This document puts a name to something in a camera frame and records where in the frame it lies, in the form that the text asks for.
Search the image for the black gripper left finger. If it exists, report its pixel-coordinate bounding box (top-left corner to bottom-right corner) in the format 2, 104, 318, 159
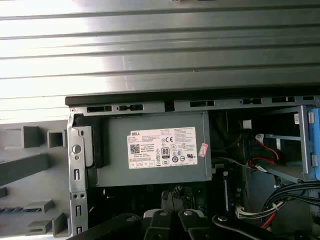
72, 209, 177, 240

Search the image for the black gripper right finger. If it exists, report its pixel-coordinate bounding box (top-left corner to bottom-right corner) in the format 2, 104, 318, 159
177, 209, 280, 240

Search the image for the dark RAM stick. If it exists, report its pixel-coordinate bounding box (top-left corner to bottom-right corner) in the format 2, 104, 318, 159
223, 172, 232, 213

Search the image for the grey power supply unit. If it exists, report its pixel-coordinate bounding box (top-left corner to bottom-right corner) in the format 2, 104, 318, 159
86, 112, 213, 188

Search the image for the black PC case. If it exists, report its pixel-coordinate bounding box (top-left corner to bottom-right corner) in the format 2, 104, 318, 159
64, 94, 320, 240

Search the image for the grey parts rack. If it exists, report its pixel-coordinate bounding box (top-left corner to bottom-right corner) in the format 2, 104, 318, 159
0, 119, 73, 240

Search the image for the metal drive cage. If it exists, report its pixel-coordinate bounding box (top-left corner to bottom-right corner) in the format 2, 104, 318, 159
252, 104, 311, 183

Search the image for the empty blue disk carrier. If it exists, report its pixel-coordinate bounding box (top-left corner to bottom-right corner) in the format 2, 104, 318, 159
306, 106, 320, 181

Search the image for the white wire connector bundle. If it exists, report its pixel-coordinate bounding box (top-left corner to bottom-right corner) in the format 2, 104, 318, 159
234, 203, 278, 220

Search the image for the black cable bundle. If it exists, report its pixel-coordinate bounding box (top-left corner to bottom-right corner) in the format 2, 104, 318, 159
259, 182, 320, 228

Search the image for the red data cable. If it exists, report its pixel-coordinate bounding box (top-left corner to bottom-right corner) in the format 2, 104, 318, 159
254, 138, 280, 165

